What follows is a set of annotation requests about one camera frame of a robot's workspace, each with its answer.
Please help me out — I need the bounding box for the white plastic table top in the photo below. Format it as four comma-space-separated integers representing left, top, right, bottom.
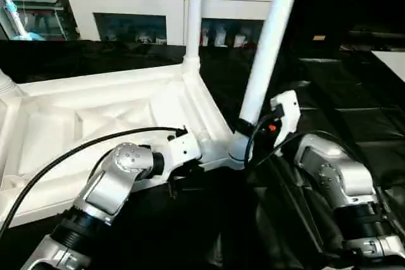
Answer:
0, 61, 249, 228

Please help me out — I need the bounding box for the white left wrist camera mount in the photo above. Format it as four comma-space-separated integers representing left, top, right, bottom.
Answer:
151, 129, 204, 183

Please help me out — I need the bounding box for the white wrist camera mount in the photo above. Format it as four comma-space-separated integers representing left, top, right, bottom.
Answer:
151, 129, 204, 183
268, 89, 302, 157

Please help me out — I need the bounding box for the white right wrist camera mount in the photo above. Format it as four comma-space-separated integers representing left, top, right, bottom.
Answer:
268, 89, 302, 157

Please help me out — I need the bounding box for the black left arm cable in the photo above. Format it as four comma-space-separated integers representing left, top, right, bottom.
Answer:
0, 125, 189, 230

